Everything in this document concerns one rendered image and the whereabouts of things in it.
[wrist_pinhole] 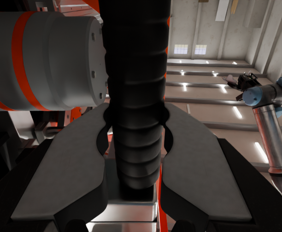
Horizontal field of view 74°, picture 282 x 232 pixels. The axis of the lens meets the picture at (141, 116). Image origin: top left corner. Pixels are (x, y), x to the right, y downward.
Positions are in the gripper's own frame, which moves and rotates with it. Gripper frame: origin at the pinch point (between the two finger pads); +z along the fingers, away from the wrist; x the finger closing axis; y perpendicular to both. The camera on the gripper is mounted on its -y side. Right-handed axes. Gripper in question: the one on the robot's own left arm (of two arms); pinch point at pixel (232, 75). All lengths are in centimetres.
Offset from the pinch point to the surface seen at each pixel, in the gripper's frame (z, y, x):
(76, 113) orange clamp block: -34, 26, 83
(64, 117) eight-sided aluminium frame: -41, 32, 85
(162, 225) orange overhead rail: -23, -225, 41
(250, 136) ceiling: 339, -709, -549
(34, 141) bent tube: -55, 41, 86
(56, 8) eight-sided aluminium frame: -25, 53, 80
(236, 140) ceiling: 328, -697, -460
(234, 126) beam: 411, -703, -500
